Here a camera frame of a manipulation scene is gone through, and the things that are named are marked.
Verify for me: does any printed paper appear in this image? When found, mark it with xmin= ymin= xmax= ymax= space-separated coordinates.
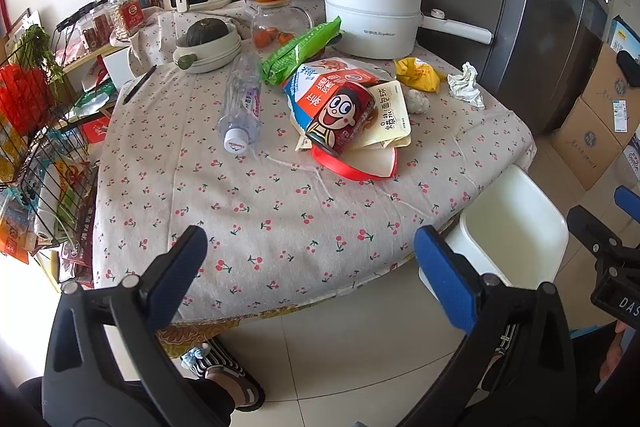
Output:
xmin=447 ymin=62 xmax=485 ymax=109

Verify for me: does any white tissue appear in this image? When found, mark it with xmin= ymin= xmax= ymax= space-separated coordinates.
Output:
xmin=404 ymin=89 xmax=431 ymax=115

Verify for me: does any red rimmed white plate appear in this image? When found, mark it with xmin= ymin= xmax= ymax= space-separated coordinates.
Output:
xmin=310 ymin=145 xmax=398 ymax=181

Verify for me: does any cream food pouch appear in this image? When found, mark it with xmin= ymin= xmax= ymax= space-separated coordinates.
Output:
xmin=294 ymin=79 xmax=414 ymax=153

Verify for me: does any yellow snack wrapper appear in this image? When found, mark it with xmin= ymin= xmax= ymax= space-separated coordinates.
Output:
xmin=395 ymin=56 xmax=446 ymax=93

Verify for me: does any red cartoon drink can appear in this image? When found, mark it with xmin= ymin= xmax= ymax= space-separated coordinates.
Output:
xmin=305 ymin=82 xmax=374 ymax=157

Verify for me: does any clear plastic water bottle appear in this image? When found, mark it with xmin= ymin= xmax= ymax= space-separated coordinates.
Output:
xmin=217 ymin=52 xmax=262 ymax=155

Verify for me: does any blue white milk bag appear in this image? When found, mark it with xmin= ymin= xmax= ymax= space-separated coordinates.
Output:
xmin=283 ymin=57 xmax=394 ymax=131

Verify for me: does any green snack bag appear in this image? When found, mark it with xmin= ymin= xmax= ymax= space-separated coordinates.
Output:
xmin=260 ymin=16 xmax=342 ymax=86

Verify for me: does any lower cardboard box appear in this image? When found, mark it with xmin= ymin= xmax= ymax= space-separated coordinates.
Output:
xmin=550 ymin=98 xmax=622 ymax=190

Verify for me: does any cardboard box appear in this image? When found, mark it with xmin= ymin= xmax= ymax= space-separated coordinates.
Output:
xmin=582 ymin=44 xmax=640 ymax=146
xmin=550 ymin=98 xmax=622 ymax=190

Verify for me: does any striped slipper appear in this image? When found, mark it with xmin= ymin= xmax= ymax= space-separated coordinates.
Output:
xmin=180 ymin=337 xmax=266 ymax=413

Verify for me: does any upper cardboard box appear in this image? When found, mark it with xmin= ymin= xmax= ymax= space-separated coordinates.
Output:
xmin=582 ymin=44 xmax=640 ymax=146

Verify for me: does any black cap on box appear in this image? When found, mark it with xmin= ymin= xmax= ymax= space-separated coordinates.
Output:
xmin=616 ymin=50 xmax=640 ymax=88

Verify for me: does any blue white printed box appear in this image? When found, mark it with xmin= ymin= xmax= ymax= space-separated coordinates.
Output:
xmin=608 ymin=15 xmax=640 ymax=62

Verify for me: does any cherry print tablecloth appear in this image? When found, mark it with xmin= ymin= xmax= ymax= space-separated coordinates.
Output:
xmin=92 ymin=12 xmax=536 ymax=323

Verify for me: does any black pen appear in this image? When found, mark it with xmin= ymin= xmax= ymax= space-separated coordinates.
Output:
xmin=122 ymin=65 xmax=157 ymax=106

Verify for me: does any white electric cooking pot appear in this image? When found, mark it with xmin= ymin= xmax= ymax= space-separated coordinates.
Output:
xmin=324 ymin=0 xmax=492 ymax=60

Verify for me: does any dark green squash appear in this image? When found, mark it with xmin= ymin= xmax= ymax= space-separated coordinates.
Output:
xmin=184 ymin=17 xmax=229 ymax=48

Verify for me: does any red label glass jar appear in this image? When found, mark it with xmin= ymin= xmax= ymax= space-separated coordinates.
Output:
xmin=110 ymin=0 xmax=145 ymax=40

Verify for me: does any glass jar with tangerines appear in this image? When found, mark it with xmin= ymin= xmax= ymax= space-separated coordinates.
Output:
xmin=250 ymin=0 xmax=314 ymax=51

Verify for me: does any black wire rack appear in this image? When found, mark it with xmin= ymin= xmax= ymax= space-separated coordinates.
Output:
xmin=1 ymin=35 xmax=96 ymax=262

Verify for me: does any cream bowl with handle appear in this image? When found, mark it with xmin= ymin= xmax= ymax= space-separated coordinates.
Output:
xmin=172 ymin=23 xmax=241 ymax=75

